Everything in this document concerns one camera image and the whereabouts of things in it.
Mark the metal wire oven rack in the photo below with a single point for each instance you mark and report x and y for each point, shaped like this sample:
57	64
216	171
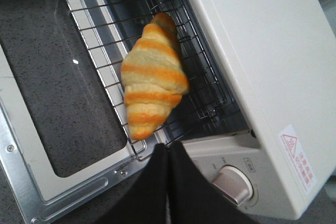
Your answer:
110	29

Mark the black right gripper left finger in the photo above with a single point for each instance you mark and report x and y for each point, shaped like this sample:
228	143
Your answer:
145	201

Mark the white toaster oven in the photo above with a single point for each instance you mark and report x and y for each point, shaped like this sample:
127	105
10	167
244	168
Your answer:
277	60

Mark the golden striped croissant bread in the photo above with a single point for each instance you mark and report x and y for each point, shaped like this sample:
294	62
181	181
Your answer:
153	77

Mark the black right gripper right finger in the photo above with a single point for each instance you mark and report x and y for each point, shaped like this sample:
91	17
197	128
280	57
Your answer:
192	199

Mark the oven glass door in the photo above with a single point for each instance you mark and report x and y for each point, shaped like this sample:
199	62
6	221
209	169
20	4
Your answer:
61	141

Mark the upper beige oven knob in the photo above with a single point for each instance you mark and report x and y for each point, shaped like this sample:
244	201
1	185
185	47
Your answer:
234	185

